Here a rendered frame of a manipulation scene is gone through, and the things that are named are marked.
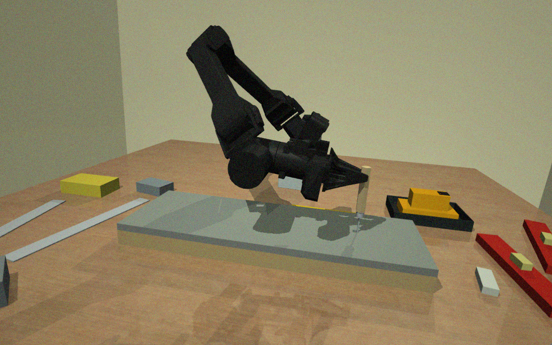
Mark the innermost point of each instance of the long red flat bar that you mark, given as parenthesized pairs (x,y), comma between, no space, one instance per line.
(541,240)
(520,269)

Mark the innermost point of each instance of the grey flat strip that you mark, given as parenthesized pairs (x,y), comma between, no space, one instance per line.
(9,227)
(59,236)

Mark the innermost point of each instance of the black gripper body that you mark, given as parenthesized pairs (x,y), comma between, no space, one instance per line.
(311,170)

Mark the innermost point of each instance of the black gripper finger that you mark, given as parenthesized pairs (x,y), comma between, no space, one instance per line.
(338,176)
(342,162)

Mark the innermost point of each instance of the tan handled awl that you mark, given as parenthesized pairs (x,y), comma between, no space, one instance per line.
(362,195)

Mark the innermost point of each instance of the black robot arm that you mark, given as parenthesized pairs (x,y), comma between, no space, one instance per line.
(237,122)

